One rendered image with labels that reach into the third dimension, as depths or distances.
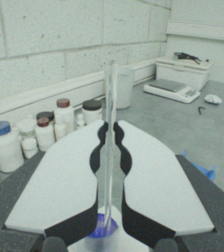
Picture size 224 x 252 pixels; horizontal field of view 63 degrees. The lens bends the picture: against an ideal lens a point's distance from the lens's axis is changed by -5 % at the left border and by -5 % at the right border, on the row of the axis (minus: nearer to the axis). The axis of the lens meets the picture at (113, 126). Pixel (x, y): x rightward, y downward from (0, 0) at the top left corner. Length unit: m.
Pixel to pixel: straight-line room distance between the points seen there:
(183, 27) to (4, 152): 1.35
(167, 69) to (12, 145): 0.95
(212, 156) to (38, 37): 0.64
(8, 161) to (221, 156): 0.56
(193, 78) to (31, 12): 0.86
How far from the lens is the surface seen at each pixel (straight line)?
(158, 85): 1.00
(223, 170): 0.57
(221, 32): 1.46
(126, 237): 0.27
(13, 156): 0.49
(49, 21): 0.72
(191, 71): 1.16
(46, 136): 0.53
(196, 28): 1.49
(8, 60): 0.64
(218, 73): 1.53
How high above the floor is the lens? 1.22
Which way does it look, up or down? 29 degrees down
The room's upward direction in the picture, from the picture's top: 3 degrees clockwise
